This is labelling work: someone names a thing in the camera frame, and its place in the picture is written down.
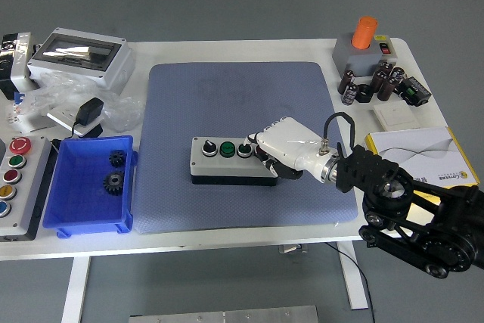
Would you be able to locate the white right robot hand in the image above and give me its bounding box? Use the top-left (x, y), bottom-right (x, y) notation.
top-left (244, 116), bottom-right (334, 181)

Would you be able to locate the grey four-button control box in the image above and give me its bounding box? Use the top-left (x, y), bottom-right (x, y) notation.
top-left (189, 136), bottom-right (280, 187)

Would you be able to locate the grey five-button control box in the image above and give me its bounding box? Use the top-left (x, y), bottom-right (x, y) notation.
top-left (0, 135), bottom-right (57, 243)

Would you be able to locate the grey-blue textured mat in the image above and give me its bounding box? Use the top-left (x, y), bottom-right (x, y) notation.
top-left (132, 61), bottom-right (359, 235)

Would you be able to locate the grey square base box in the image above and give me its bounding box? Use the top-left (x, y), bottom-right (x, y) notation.
top-left (331, 32), bottom-right (398, 77)

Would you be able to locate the orange cylinder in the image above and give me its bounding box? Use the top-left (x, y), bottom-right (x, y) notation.
top-left (350, 16), bottom-right (379, 51)

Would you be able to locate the black module with green terminal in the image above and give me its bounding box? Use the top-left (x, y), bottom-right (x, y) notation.
top-left (395, 76), bottom-right (433, 107)

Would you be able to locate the white and yellow carton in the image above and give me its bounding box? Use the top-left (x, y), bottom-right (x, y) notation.
top-left (364, 126), bottom-right (482, 222)

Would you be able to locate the white table leg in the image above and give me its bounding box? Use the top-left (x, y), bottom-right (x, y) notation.
top-left (60, 256), bottom-right (92, 323)
top-left (337, 240), bottom-right (370, 311)

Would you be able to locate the clear plastic bag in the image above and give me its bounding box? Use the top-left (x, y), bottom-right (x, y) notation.
top-left (22, 71), bottom-right (147, 133)

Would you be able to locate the small black gear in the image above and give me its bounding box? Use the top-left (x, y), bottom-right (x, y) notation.
top-left (108, 149), bottom-right (127, 168)

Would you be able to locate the large black gear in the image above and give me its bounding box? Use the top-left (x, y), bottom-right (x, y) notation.
top-left (101, 170), bottom-right (125, 196)

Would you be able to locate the grey metal plate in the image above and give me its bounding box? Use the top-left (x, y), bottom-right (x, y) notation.
top-left (128, 304), bottom-right (321, 323)

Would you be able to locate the black power adapter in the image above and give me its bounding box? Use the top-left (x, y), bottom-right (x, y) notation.
top-left (71, 97), bottom-right (105, 138)

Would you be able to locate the blue plastic bin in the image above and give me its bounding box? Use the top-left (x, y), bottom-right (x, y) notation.
top-left (42, 135), bottom-right (139, 240)

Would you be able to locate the white block with blue clip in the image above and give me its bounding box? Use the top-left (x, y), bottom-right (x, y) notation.
top-left (4, 92), bottom-right (35, 133)

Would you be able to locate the white and black device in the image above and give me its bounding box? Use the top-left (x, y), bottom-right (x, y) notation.
top-left (0, 32), bottom-right (39, 101)

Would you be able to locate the black ring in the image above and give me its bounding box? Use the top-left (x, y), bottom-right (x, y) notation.
top-left (355, 83), bottom-right (374, 104)

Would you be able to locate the metal table bracket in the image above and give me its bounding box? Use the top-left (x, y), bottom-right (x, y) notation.
top-left (278, 244), bottom-right (308, 255)

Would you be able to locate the white wall switch plate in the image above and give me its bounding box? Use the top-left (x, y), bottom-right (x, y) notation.
top-left (372, 102), bottom-right (421, 132)

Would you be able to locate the thin black cable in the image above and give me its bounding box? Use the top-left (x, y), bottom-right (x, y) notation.
top-left (327, 241), bottom-right (377, 323)

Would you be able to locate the grey enclosure with clear window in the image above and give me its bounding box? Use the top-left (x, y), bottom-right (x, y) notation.
top-left (26, 26), bottom-right (136, 93)

